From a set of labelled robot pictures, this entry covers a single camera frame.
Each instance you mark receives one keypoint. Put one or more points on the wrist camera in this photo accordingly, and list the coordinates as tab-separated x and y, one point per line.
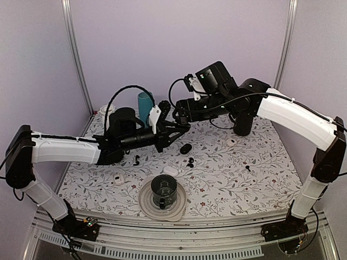
193	85
158	113

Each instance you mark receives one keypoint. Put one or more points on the teal vase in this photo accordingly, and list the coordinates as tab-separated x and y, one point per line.
144	106

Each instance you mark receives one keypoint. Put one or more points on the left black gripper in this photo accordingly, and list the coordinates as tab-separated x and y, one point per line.
164	133

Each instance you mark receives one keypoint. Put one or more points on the dark glass mug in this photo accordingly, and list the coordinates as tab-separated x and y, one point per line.
164	190

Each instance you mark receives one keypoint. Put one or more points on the black oval earbud case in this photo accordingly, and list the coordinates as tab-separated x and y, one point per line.
185	149

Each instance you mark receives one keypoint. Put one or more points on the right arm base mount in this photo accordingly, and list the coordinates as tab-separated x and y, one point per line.
283	229

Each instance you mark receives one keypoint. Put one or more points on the left aluminium frame post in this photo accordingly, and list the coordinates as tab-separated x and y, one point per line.
68	18

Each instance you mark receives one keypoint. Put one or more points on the white ribbed vase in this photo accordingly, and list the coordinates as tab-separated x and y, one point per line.
106	110

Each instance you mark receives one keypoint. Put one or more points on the black stem earbud pair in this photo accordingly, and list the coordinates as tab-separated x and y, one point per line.
137	161

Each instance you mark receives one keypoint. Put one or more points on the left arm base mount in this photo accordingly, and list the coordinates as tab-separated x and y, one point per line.
87	229

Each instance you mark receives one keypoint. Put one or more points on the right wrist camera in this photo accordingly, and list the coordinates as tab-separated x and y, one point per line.
193	85

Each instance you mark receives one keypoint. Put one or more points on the dark brown vase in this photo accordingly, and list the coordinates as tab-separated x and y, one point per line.
243	124

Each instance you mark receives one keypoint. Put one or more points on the aluminium frame post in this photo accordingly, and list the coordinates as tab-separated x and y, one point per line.
68	18
289	29

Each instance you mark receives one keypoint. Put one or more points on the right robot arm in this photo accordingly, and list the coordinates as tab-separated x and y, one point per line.
216	93

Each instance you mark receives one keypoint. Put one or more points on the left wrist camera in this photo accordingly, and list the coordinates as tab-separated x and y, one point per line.
158	113

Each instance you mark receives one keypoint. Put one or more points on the cream earbud case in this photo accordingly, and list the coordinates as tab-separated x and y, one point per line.
119	179
231	142

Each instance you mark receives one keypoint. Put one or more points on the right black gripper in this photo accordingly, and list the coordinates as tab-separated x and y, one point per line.
182	119

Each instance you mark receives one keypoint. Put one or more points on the right aluminium frame post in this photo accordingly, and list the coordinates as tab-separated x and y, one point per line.
289	29

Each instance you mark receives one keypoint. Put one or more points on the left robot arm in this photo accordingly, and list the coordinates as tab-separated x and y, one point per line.
125	132

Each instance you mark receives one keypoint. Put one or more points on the grey ceramic plate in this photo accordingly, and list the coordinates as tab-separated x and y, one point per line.
173	214

